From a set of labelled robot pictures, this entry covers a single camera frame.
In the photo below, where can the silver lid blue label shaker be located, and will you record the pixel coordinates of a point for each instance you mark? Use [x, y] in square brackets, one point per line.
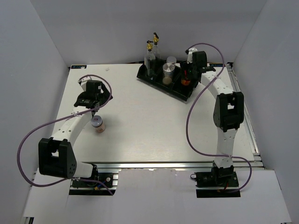
[171, 60]

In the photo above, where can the silver lid glass shaker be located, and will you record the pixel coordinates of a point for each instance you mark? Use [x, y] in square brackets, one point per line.
[168, 71]

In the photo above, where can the red lid sauce jar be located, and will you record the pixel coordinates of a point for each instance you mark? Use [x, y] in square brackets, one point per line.
[185, 77]

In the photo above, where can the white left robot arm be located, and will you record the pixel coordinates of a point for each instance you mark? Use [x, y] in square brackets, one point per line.
[56, 155]

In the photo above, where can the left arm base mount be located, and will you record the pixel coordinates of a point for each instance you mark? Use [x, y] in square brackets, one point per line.
[100, 184]

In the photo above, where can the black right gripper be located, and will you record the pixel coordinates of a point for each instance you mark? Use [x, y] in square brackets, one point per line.
[185, 66]

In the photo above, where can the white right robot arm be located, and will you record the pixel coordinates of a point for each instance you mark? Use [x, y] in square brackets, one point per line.
[227, 116]

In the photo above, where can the clear glass oil bottle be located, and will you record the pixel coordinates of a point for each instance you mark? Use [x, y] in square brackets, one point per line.
[149, 60]
[155, 49]

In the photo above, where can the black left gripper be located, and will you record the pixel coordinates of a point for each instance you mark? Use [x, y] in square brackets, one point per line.
[104, 94]

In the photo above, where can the blue corner label left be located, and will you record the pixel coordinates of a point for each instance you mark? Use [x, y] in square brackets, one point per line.
[78, 66]

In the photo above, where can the blue corner label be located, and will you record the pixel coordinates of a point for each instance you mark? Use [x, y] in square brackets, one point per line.
[78, 66]
[217, 65]

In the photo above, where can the white label lid spice jar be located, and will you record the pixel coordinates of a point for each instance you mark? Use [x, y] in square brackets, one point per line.
[98, 123]

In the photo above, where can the blue corner label right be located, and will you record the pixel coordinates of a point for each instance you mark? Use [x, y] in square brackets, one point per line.
[217, 65]

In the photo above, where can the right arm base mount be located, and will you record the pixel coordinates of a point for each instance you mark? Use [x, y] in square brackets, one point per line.
[207, 186]

